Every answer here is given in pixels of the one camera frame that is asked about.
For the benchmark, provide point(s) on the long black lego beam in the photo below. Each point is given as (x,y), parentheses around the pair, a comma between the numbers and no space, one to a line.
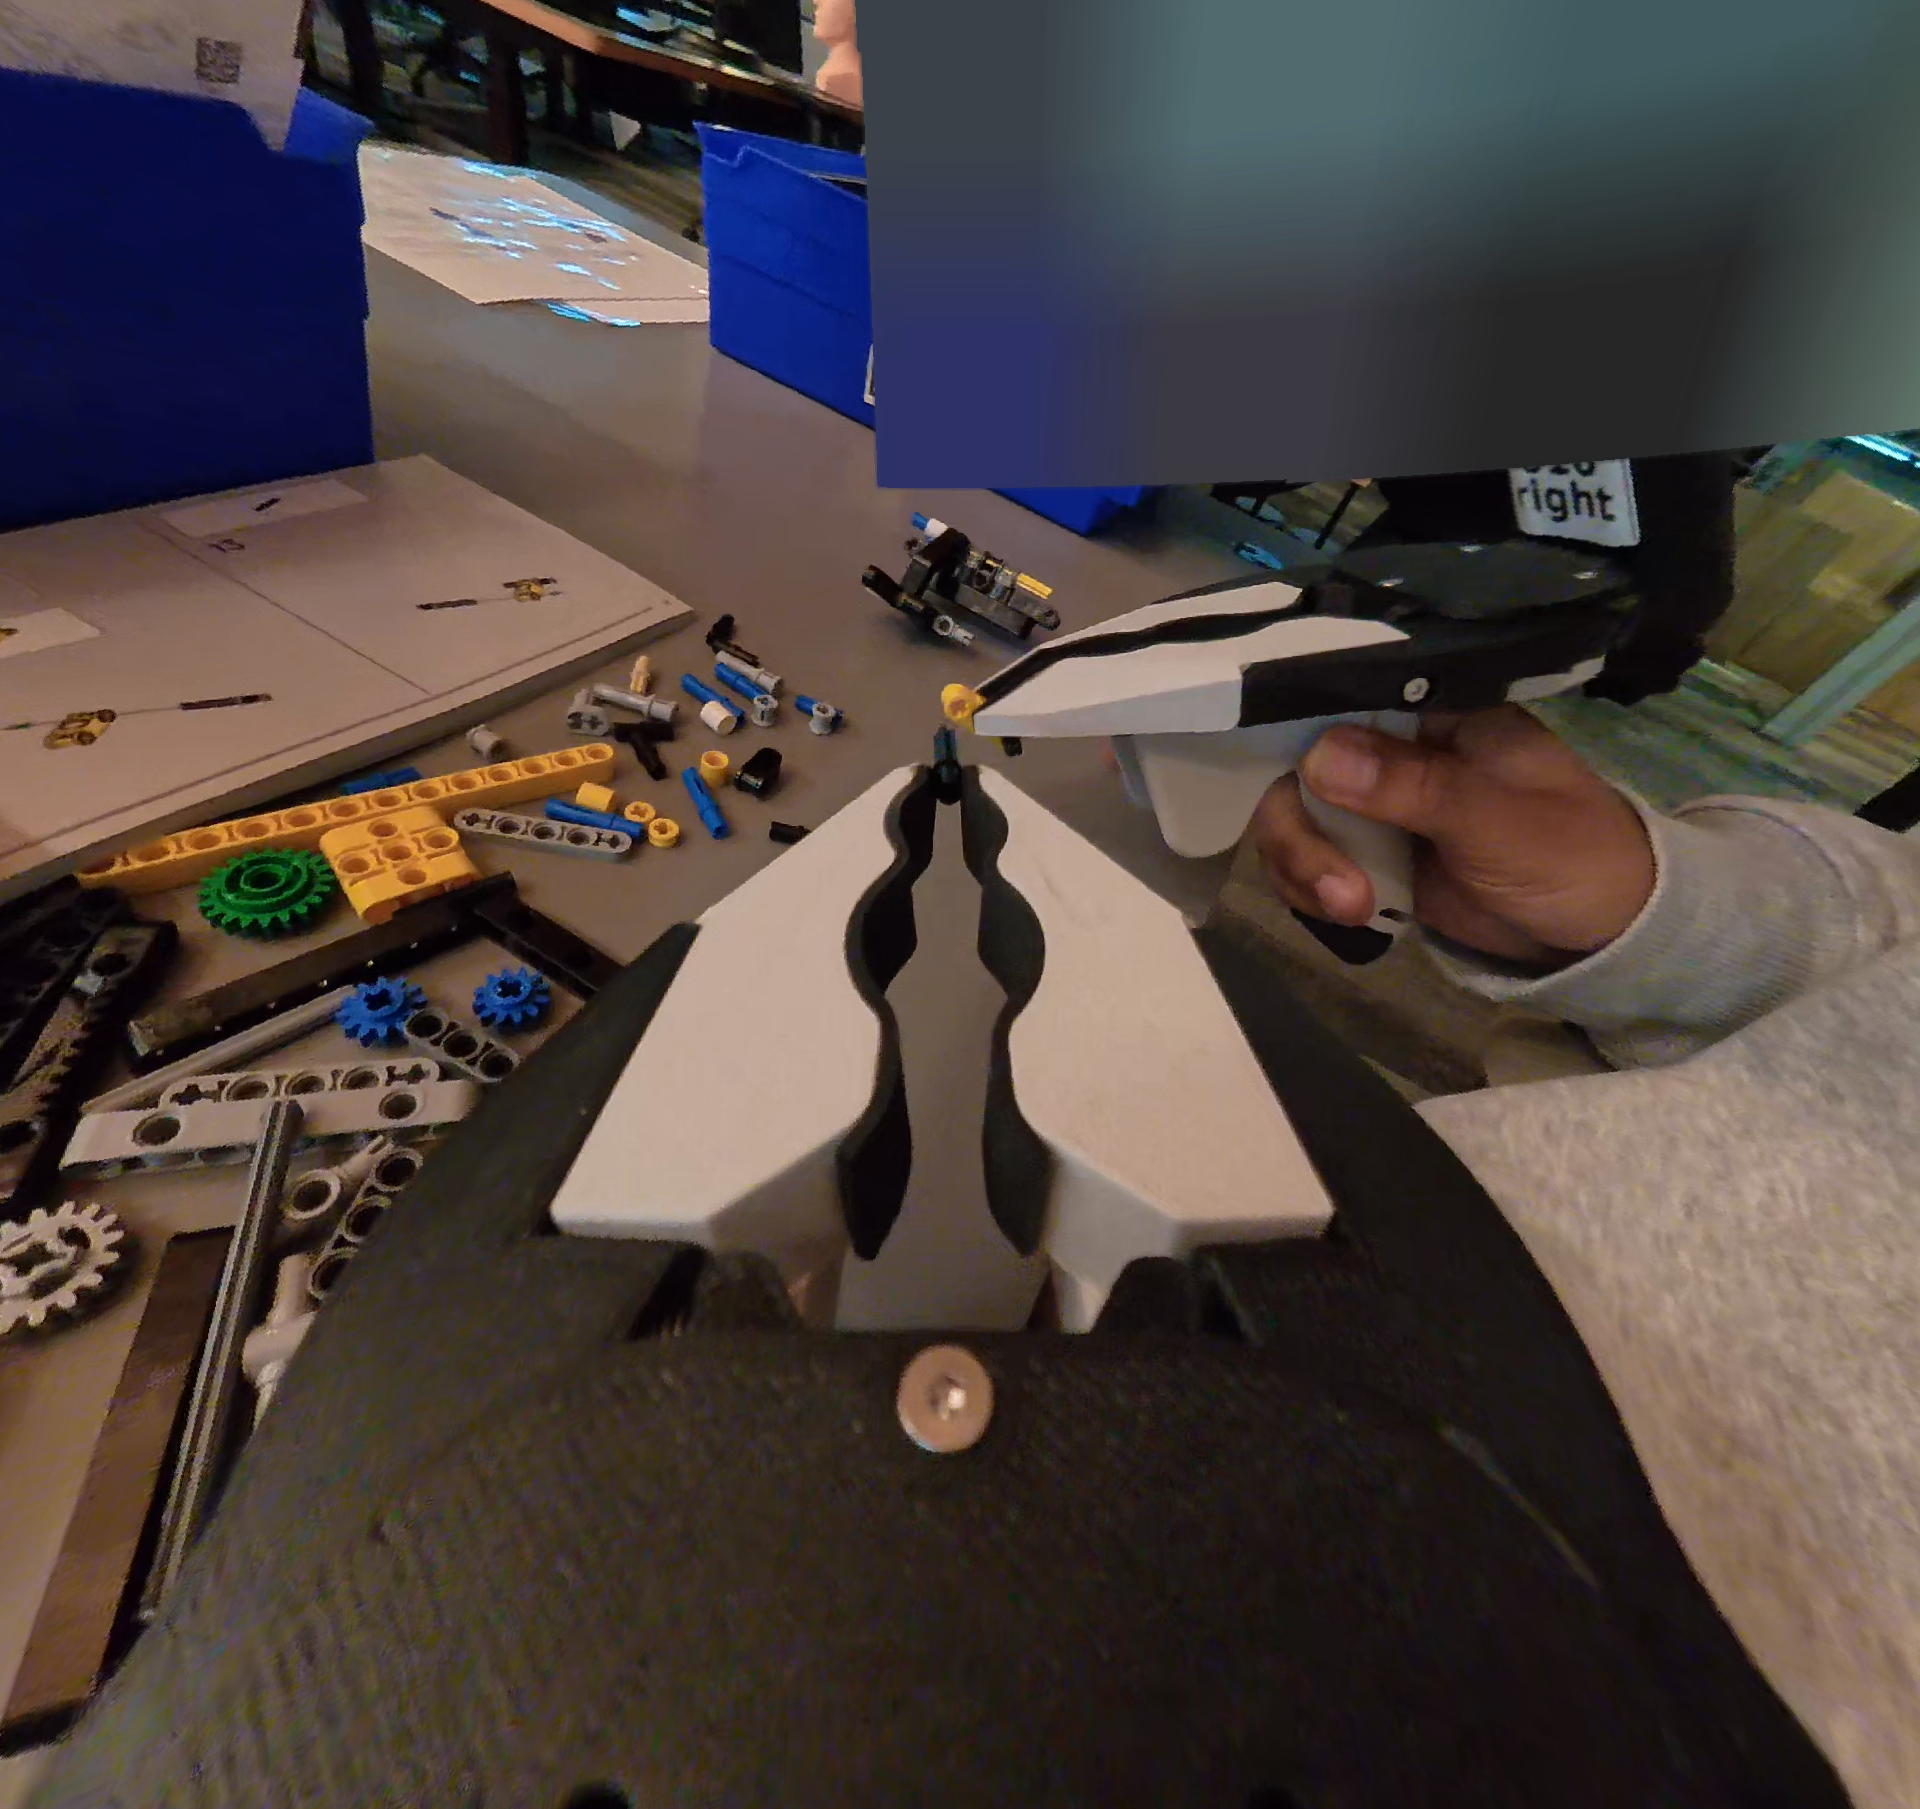
(298,974)

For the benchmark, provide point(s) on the lego instruction booklet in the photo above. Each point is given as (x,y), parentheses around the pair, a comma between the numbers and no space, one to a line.
(343,608)

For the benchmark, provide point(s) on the long blue lego pin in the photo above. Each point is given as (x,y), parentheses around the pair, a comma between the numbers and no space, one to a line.
(593,819)

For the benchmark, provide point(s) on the short black lego beam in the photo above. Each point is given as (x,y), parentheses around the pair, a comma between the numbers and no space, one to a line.
(556,946)

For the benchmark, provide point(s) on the green lego gear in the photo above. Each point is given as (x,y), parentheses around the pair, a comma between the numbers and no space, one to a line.
(265,895)

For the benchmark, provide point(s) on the blue pin with white bush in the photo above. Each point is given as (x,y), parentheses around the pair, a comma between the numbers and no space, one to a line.
(709,700)

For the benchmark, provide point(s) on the black lego pin connector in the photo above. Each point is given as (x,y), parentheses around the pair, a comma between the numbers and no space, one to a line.
(730,633)

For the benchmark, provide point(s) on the blue pin with grey bush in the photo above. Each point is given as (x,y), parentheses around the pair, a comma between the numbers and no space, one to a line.
(818,712)

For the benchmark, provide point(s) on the wooden background table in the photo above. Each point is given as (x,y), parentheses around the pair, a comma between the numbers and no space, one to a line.
(600,29)

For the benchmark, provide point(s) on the white lego axle connector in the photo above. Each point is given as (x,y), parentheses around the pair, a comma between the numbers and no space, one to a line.
(284,1329)

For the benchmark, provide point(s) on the grey lego axle connector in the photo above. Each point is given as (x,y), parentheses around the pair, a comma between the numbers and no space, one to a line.
(624,706)

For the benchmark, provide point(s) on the short dark grey lego beam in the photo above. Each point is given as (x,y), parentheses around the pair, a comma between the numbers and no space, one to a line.
(457,1044)

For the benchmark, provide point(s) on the mannequin head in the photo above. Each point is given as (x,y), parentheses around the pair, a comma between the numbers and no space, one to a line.
(839,15)

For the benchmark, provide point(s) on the person's grey sweater torso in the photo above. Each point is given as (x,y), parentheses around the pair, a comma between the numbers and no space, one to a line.
(1723,1315)

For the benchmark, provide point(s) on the yellow lego bush pair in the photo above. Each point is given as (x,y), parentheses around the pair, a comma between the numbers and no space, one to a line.
(656,828)

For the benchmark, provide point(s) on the person's right hand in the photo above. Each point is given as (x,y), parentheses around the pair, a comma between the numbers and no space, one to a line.
(1516,834)

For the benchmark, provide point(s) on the long grey lego axle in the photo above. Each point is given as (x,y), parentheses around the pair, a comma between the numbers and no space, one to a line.
(225,1046)

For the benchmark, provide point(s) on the long black lego axle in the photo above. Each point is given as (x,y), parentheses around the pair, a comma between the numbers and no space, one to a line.
(225,1329)

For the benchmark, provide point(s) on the thin light grey lego beam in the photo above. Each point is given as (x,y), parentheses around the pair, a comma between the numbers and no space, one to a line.
(298,1083)

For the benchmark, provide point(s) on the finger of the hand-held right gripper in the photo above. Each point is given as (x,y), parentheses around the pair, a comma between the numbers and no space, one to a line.
(1124,693)
(1198,612)

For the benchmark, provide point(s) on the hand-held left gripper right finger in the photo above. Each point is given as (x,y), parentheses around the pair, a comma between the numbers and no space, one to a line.
(1149,1073)

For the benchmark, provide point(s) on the dark brown flat strip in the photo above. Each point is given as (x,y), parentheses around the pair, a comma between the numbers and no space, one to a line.
(104,1478)

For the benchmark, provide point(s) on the long light grey lego beam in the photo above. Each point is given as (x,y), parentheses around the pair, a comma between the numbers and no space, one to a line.
(225,1128)

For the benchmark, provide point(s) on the black lego cross connector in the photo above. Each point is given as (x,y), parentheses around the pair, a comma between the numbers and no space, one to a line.
(644,746)

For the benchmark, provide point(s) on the black lego elbow piece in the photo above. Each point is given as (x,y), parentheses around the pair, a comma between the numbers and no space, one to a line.
(757,773)

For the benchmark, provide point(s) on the yellow lego T-shaped beam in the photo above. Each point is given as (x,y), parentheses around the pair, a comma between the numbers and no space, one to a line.
(393,865)

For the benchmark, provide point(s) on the large blue storage bin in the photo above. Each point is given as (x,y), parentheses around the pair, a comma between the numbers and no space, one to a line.
(164,308)

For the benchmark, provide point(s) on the grey and blue lego pin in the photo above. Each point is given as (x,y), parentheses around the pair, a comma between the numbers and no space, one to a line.
(747,672)

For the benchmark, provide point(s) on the blue lego gear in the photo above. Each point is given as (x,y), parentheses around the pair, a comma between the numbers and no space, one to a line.
(378,1010)
(511,998)

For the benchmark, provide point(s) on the large light grey lego gear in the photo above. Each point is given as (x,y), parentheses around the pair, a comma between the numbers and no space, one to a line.
(50,1268)

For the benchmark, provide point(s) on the thin grey lego liftarm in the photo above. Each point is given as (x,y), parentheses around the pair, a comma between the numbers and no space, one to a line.
(524,831)

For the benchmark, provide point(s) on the person's right forearm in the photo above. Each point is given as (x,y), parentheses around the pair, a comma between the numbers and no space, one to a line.
(1769,910)

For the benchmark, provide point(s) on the white printed paper sheet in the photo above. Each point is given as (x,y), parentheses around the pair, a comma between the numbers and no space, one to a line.
(524,226)

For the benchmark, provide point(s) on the small yellow lego bush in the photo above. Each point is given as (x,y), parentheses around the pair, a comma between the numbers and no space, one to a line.
(961,700)

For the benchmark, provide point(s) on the black lego frame pieces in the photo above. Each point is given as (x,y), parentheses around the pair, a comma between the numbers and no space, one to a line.
(59,983)

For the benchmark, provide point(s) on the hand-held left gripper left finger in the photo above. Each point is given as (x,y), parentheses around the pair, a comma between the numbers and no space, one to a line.
(718,1073)

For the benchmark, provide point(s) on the blue lego axle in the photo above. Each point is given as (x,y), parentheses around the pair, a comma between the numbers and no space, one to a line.
(378,779)

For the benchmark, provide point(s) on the dark grey lego liftarm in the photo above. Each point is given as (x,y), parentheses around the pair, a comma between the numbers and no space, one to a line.
(359,1207)

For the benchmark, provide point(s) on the small dark lego pin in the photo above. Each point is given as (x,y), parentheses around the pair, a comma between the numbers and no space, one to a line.
(945,757)

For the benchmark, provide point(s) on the black lego assembly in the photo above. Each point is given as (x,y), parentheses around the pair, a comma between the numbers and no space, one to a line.
(961,582)

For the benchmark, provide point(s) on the blue storage bin with tag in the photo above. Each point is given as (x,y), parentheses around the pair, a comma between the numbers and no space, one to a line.
(787,262)

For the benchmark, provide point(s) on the long yellow lego beam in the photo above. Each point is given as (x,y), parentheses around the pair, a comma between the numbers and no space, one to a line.
(298,818)

